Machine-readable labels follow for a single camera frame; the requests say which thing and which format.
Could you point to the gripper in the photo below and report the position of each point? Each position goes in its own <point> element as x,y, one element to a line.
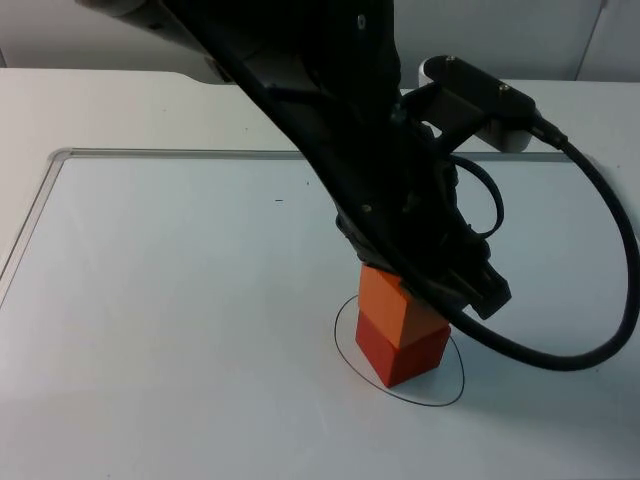
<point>400,200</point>

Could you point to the orange cube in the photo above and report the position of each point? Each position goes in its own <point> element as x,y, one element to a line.
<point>382,305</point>

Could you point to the red cube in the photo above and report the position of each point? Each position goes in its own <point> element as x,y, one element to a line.
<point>400,357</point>

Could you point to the grey-framed whiteboard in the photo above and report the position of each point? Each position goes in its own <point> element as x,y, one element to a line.
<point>175,310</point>

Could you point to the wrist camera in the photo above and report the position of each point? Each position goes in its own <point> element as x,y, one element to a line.
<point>475,95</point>

